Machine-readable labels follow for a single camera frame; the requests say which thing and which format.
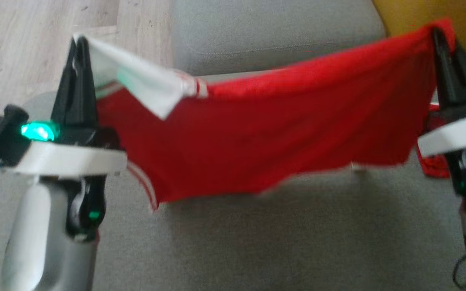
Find large yellow sofa back cushion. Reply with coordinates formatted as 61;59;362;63
373;0;466;67

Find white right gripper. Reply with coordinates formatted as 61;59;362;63
417;27;466;157

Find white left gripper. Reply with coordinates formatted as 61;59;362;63
2;37;127;176

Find red garment with white waistband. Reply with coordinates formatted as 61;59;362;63
415;103;466;179

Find red shorts with white stripes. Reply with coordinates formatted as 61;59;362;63
73;17;456;213

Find thin black cable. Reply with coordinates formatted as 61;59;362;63
453;253;466;289

